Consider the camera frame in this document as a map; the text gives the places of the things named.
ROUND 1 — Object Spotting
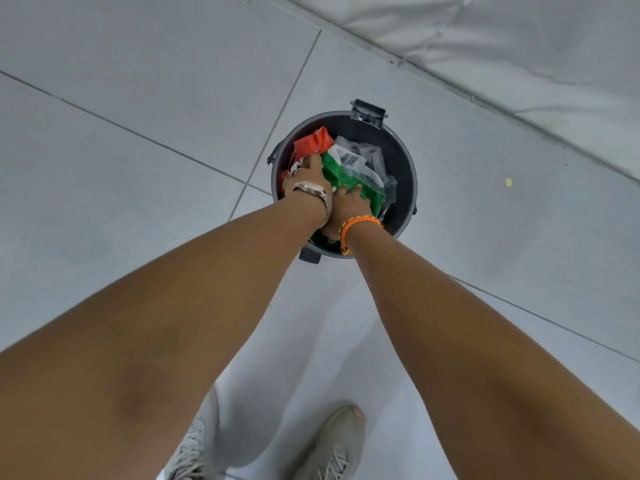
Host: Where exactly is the person's right hand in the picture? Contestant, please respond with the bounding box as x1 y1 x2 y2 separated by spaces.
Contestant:
321 184 374 241

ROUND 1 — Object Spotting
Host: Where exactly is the person's left hand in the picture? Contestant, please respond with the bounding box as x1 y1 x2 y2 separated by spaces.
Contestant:
282 153 334 196

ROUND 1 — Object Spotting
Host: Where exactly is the green plastic wrapper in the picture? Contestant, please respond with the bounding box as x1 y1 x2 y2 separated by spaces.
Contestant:
310 151 386 244

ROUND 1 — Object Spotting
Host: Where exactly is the red plastic wrapper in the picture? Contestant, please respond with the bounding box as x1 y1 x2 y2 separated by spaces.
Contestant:
278 127 335 198

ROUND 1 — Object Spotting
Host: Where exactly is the person's left forearm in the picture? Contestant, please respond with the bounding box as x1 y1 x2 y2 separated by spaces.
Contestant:
0 187 331 480

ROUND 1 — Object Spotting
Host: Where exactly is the person's right forearm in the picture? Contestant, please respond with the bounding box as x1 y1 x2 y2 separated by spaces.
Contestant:
344 222 640 480

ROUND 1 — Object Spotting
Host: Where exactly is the silver wristwatch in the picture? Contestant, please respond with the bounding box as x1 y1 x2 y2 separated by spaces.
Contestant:
292 181 334 226

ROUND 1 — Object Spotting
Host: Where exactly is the clear plastic wrapper with barcode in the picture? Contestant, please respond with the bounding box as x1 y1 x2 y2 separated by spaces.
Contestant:
332 136 398 219

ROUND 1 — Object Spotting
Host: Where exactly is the dark grey plastic trash bin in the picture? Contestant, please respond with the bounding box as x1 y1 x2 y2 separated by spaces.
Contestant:
267 99 419 265

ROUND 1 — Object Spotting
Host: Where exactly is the white bed sheet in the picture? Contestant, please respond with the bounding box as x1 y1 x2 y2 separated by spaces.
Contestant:
255 0 640 186

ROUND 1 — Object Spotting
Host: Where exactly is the grey lace-up sneaker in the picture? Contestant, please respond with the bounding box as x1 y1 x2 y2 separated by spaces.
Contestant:
164 387 221 480
292 404 367 480

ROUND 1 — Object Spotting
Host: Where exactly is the orange braided bracelet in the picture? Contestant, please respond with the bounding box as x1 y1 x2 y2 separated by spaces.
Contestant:
339 215 384 256

